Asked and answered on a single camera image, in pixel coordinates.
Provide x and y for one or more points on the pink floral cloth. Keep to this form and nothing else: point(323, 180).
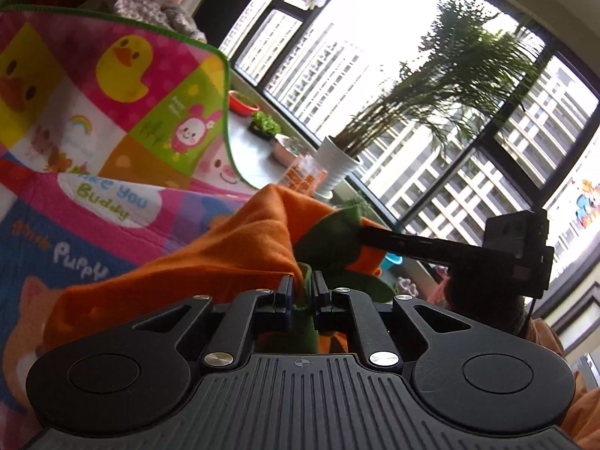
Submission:
point(154, 9)

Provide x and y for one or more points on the black window frame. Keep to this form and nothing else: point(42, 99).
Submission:
point(485, 143)

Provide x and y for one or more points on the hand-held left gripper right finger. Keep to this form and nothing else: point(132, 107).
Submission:
point(321, 297)

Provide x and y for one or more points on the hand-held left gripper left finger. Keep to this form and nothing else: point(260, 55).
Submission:
point(286, 293)

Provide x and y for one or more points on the blue basin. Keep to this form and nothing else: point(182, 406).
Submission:
point(393, 261)

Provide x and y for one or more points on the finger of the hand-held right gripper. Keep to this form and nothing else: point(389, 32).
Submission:
point(422, 246)

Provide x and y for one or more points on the potted palm in white pot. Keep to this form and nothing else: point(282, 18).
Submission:
point(335, 164)

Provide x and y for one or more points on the black tray with green plants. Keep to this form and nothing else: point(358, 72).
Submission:
point(265, 124)

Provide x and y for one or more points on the pale pink plant pot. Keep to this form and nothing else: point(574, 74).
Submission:
point(286, 147)

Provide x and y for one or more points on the person's right hand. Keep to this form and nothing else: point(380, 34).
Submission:
point(487, 307)

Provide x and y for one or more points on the red basin with grass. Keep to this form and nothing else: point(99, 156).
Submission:
point(239, 105)

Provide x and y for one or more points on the orange garment with green lining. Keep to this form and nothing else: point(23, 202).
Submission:
point(211, 253)

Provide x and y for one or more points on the orange printed box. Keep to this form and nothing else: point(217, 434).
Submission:
point(304, 176)

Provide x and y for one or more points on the cartoon window sticker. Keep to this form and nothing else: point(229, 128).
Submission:
point(588, 204)

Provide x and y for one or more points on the colourful cartoon play mat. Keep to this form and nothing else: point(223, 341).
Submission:
point(93, 117)

